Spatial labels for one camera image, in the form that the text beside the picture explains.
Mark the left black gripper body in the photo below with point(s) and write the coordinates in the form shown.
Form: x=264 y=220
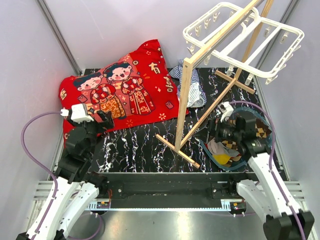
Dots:
x=94 y=127

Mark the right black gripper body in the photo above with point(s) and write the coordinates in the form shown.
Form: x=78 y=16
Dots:
x=224 y=131

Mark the white plastic clip hanger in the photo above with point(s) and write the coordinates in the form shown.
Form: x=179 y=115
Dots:
x=236 y=36

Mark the brown argyle sock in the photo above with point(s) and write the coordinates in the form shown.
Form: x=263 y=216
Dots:
x=262 y=130
x=230 y=148

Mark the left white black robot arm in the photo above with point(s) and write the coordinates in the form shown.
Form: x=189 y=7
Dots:
x=74 y=187

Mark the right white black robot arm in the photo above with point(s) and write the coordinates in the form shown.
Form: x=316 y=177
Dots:
x=281 y=215

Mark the clear blue plastic bin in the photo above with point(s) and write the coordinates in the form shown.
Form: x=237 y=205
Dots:
x=268 y=140

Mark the brown argyle sock in bin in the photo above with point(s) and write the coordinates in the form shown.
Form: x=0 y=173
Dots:
x=230 y=148

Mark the grey sock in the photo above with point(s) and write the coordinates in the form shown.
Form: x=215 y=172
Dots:
x=217 y=148

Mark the yellow sock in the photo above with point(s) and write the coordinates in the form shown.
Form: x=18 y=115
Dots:
x=222 y=159

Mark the red cartoon pillow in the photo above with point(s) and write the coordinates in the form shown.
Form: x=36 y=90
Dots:
x=137 y=89

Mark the blue striped cloth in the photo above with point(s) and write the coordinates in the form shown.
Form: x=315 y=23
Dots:
x=196 y=96

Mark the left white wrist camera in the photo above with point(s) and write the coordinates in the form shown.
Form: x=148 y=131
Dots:
x=77 y=114

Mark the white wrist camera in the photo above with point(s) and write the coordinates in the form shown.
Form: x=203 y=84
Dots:
x=77 y=114
x=226 y=110

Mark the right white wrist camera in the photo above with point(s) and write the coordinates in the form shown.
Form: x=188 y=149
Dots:
x=226 y=110

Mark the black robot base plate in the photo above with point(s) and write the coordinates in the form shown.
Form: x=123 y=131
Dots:
x=142 y=190

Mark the aluminium frame rail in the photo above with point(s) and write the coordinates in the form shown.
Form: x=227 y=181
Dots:
x=43 y=190

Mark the right vertical aluminium post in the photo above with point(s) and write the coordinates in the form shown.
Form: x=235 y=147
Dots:
x=284 y=10

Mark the vertical aluminium post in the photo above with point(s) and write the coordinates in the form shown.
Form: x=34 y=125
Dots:
x=284 y=10
x=49 y=17

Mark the left vertical aluminium post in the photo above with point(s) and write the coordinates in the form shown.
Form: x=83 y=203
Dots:
x=49 y=17

